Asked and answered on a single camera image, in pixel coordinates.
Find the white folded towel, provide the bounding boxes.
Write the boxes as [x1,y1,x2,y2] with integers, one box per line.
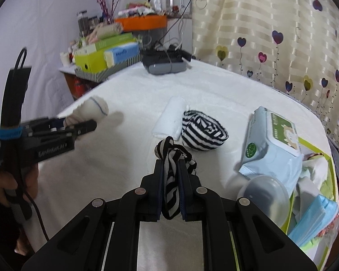
[152,96,186,141]

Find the striped sock rolled ring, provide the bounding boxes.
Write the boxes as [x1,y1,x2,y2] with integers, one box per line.
[182,110,229,151]

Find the striped sock ball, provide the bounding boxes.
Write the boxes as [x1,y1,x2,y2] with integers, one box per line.
[154,136,199,221]

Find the dark cloth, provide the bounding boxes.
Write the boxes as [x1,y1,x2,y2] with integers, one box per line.
[328,141,339,180]

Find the beige rolled towel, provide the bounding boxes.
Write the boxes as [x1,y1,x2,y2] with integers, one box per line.
[93,23,124,39]

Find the grey bowl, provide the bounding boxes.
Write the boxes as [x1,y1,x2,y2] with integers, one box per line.
[237,174,290,228]

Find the light blue wet wipes pack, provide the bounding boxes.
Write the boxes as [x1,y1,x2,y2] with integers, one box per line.
[239,106,303,183]

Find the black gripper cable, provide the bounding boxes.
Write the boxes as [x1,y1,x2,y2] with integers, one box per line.
[13,47,51,242]

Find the person's left forearm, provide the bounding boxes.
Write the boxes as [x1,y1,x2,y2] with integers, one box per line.
[0,199,38,271]

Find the cluttered side shelf boxes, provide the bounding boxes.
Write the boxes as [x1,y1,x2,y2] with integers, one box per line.
[73,33,137,73]

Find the black white striped tray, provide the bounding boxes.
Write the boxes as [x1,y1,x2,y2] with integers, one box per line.
[73,54,145,82]

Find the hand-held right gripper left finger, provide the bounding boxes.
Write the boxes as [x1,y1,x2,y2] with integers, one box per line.
[21,159,164,271]

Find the pile of small packets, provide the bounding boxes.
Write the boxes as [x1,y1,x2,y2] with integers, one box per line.
[119,0,185,18]

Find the grey and black device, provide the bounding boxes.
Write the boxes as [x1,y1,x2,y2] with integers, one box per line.
[142,44,193,75]

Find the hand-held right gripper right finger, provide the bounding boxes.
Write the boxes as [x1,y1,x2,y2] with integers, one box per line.
[177,161,318,271]

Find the cream sock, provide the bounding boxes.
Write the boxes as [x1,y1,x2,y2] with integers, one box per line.
[64,96,109,126]

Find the blue face mask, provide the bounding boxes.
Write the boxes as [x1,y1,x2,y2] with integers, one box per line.
[287,194,339,247]

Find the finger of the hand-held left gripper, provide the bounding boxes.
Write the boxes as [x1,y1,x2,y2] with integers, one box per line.
[21,117,67,132]
[31,119,98,143]

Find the blue and white tissue box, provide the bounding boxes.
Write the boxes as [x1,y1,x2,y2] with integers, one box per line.
[104,43,141,68]

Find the thin black cable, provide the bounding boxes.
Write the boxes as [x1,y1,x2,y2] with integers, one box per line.
[155,0,193,52]

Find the dark glass jar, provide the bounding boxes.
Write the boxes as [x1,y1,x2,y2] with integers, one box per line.
[77,11,88,35]

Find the clear plastic packet red print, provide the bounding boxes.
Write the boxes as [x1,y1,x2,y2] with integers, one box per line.
[316,209,339,241]

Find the orange box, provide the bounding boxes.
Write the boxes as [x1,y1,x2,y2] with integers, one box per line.
[114,15,168,32]

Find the cream curtain with hearts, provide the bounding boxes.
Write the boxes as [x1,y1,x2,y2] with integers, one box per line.
[191,0,339,175]

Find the person's left hand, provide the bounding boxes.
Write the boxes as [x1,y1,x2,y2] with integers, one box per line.
[0,164,40,206]

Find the white box with green rim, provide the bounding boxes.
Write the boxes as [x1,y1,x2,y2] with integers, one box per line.
[281,135,339,260]

